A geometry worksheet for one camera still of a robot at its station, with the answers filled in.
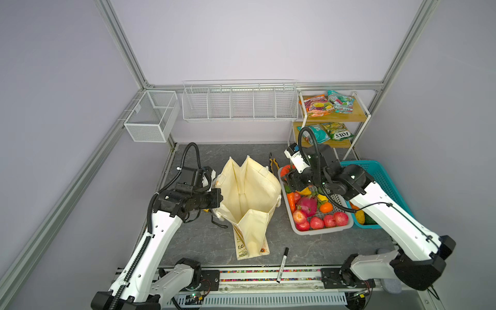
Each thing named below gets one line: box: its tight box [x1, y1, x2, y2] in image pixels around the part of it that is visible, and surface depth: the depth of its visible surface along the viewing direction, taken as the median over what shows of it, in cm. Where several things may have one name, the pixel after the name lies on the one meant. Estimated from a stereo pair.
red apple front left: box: [295, 220, 310, 232], surface depth 84 cm
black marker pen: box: [276, 247, 290, 284], surface depth 79 cm
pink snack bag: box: [303, 94, 335, 118], surface depth 86 cm
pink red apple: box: [292, 209, 307, 225], surface depth 81 cm
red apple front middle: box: [310, 216, 325, 230], surface depth 84 cm
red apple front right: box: [333, 211, 350, 227], surface depth 80 cm
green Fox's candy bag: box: [320, 122, 355, 141], surface depth 103 cm
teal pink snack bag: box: [327, 90, 356, 114], surface depth 89 cm
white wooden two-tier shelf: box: [287, 90, 372, 161], surface depth 90 cm
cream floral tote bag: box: [213, 155, 282, 261], surface depth 81 cm
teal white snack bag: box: [297, 124, 331, 145], surface depth 101 cm
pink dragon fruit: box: [295, 196, 318, 217], surface depth 86 cm
